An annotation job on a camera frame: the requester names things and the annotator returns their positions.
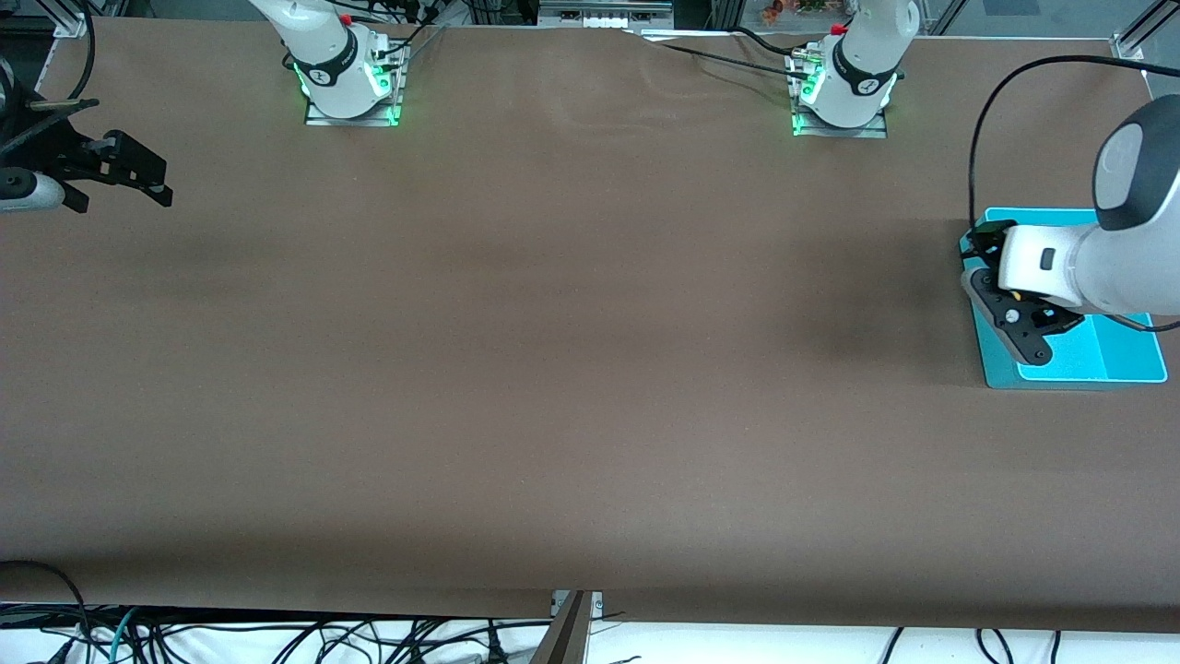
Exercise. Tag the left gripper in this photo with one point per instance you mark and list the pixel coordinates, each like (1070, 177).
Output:
(986, 242)

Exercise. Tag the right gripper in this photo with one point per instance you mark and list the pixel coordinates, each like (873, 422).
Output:
(57, 159)

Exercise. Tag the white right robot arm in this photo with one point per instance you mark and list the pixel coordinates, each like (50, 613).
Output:
(323, 46)

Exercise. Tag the teal plastic bin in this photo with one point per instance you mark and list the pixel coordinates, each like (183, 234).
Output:
(1125, 355)

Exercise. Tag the brown table cover sheet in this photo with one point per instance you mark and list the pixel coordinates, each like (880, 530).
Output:
(590, 369)

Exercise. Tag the white background device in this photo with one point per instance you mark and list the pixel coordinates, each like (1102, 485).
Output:
(599, 18)

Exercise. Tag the dark table support beam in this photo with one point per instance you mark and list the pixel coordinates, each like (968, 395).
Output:
(567, 641)

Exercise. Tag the aluminium frame post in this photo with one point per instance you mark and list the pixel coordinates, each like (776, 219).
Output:
(1143, 32)
(74, 18)

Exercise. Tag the small metal table bracket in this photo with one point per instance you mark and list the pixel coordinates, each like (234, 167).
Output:
(597, 604)

